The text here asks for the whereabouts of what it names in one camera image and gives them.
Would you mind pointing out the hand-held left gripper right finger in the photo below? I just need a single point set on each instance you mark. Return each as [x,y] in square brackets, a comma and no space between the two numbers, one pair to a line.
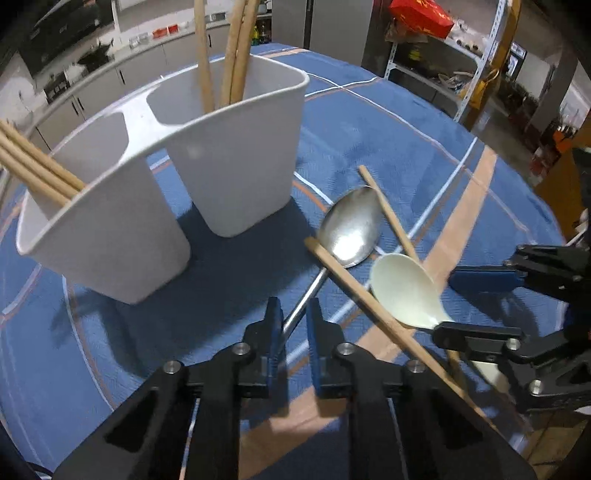
[316,332]

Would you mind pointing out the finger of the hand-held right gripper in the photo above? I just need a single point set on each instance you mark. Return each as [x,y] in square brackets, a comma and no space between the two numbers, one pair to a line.
[475,336]
[480,280]

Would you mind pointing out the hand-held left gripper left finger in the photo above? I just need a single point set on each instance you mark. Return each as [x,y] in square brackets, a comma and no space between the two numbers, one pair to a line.
[275,332]

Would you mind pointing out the wooden chopstick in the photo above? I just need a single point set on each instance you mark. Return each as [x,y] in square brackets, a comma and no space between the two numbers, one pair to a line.
[203,55]
[360,294]
[37,185]
[232,50]
[37,153]
[244,50]
[37,170]
[392,216]

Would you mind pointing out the white ceramic spoon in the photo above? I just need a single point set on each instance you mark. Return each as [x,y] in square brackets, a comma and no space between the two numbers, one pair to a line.
[401,286]

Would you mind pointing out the metal spoon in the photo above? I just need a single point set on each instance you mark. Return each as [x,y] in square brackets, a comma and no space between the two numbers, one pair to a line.
[351,226]

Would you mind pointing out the white two-compartment utensil holder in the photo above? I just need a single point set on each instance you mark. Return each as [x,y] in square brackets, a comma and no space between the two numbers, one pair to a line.
[240,161]

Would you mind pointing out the blue plaid tablecloth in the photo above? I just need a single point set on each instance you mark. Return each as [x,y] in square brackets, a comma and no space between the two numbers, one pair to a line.
[415,138]

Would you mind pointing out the white metal shelf rack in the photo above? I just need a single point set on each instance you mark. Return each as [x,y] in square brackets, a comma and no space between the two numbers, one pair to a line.
[484,53]

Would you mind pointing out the red plastic bag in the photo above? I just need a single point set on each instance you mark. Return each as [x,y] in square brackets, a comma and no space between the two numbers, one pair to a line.
[420,16]

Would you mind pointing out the grey lower cabinets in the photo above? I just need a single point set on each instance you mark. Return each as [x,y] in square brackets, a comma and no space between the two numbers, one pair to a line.
[138,76]

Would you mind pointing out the grey refrigerator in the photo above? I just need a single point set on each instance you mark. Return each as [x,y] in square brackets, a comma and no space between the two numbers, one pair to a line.
[337,23]

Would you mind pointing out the red container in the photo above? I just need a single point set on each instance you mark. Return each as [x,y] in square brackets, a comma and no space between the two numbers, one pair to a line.
[172,30]
[159,32]

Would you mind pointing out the black wok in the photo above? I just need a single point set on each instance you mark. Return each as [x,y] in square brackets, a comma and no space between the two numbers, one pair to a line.
[94,56]

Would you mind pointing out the black range hood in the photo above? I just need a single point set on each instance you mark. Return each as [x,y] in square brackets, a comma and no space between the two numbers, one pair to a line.
[69,23]

